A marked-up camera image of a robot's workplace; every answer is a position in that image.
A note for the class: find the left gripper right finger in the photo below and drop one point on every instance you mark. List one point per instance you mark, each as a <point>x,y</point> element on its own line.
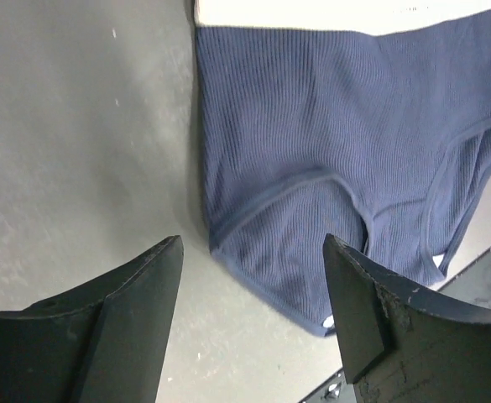
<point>417,327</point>

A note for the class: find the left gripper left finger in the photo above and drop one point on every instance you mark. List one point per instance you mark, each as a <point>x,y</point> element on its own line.
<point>102,341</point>

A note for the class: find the navy underwear with cream waistband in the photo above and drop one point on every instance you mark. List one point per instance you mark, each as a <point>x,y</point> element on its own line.
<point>368,120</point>

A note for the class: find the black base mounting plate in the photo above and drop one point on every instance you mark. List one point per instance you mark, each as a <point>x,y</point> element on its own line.
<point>480,285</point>

